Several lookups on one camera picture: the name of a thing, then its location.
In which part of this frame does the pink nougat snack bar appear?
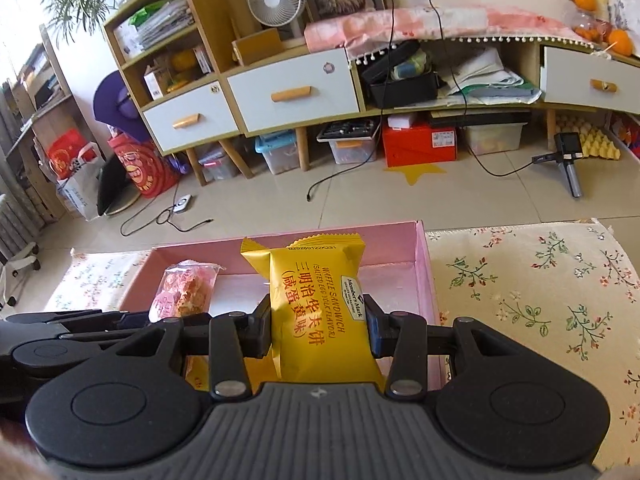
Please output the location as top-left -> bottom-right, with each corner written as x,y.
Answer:
149,260 -> 224,323

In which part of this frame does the yellow waffle sandwich packet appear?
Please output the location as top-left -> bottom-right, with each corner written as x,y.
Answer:
241,233 -> 384,389

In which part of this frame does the yellow salted cracker packet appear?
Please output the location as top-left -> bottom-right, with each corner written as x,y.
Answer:
184,356 -> 209,392

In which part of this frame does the pink cardboard box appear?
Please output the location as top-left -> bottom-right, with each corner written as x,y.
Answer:
119,221 -> 438,386

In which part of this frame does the white shopping bag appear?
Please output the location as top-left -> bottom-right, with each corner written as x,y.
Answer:
47,128 -> 105,221

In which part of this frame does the floral tablecloth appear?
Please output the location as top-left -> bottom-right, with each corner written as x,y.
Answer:
47,220 -> 639,479

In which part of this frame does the red gift bag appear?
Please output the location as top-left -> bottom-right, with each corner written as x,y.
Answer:
108,132 -> 179,198

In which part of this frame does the red shoe box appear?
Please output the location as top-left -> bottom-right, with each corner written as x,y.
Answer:
383,122 -> 458,168

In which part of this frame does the blue lid storage bin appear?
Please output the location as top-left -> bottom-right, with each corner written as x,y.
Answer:
254,130 -> 299,176

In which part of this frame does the clear bin with keyboard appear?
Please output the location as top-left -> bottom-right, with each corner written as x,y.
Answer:
317,118 -> 380,165

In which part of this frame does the purple plush toy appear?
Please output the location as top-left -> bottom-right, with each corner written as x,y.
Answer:
92,70 -> 191,176

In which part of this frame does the black storage tray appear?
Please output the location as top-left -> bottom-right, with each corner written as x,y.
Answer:
358,40 -> 445,108

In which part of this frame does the low curved tv cabinet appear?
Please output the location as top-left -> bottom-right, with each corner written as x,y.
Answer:
355,38 -> 639,134

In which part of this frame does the yellow egg tray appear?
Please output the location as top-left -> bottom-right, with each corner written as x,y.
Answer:
555,114 -> 622,160

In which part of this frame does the wooden shelf cabinet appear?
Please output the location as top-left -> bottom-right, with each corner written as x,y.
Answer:
103,0 -> 363,178

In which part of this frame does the pink cloth runner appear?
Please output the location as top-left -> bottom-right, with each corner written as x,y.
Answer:
304,4 -> 592,60

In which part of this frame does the orange fruit lower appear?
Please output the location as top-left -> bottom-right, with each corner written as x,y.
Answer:
606,28 -> 634,56

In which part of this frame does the black tripod camera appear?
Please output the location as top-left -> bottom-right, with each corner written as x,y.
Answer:
532,131 -> 584,198

